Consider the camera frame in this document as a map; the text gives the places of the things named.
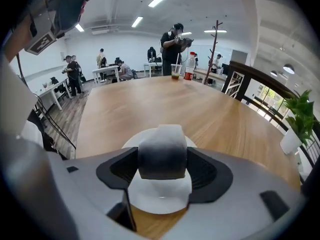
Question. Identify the red-capped drink bottle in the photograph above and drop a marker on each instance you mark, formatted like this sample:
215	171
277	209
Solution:
190	67

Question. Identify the wooden coat rack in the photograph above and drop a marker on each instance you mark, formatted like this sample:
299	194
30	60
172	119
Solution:
213	51

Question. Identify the black railing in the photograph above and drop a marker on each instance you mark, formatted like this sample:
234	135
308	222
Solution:
252	76

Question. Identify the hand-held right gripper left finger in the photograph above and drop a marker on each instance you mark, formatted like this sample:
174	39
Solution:
82	184

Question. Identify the black dome pendant lamp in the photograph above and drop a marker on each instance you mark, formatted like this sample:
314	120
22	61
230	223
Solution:
273	73
288	69

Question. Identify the small white table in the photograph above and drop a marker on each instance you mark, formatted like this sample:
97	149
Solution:
152	65
106	70
53	90

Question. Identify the large window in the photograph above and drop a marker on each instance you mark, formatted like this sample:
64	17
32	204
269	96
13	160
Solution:
271	99

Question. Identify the white round plate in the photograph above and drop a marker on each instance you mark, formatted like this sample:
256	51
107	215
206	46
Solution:
160	199

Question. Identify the green potted plant white pot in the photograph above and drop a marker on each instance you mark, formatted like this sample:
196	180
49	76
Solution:
300	119

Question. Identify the clear plastic cup green drink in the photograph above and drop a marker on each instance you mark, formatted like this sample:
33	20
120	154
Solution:
175	71

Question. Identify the white drinking straw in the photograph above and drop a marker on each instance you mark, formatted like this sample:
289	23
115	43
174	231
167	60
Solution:
178	59

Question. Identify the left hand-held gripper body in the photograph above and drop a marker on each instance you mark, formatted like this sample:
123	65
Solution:
67	6

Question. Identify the black swivel chair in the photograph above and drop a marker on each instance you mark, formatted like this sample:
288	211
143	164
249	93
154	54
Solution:
58	85

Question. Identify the wooden desk with monitor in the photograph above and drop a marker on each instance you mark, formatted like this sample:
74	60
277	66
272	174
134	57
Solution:
212	75

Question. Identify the white wall air conditioner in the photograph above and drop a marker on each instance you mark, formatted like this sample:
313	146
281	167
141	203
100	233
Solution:
100	30

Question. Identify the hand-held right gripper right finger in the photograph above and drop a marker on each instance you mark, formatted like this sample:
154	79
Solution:
237	181

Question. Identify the person's left forearm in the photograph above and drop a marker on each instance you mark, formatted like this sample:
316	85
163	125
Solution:
16	39

